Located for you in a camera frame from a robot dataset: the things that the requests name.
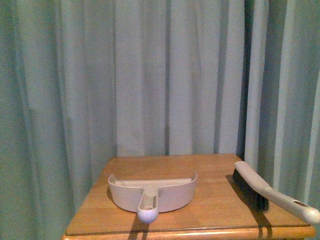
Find beige plastic dustpan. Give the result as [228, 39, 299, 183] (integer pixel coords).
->
[108, 173, 198, 224]

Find beige hand brush black bristles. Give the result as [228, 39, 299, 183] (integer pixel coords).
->
[232, 160, 320, 225]

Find wooden nightstand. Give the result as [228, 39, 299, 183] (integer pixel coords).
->
[62, 154, 316, 240]

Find teal green curtain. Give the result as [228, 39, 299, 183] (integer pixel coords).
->
[0, 0, 320, 240]

